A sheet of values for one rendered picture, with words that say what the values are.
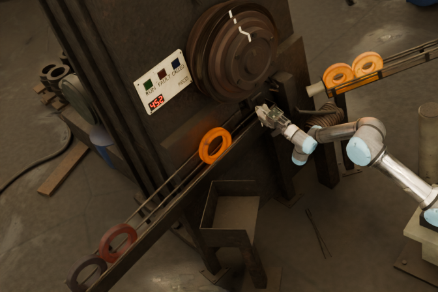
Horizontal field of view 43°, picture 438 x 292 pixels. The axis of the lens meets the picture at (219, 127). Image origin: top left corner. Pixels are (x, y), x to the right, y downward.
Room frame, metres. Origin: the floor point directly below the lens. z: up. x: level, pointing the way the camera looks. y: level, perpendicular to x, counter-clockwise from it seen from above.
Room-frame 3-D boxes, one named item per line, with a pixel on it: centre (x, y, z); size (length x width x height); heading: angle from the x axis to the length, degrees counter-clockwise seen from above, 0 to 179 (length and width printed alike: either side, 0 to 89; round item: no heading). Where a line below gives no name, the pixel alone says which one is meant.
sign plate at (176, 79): (1.97, 0.16, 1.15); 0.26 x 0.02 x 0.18; 120
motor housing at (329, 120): (2.10, -0.54, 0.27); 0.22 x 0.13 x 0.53; 120
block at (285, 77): (2.18, -0.39, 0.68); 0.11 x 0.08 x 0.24; 30
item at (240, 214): (1.57, 0.07, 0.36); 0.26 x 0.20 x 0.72; 155
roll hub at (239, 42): (1.97, -0.24, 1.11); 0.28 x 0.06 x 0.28; 120
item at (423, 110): (1.87, -1.03, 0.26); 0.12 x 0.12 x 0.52
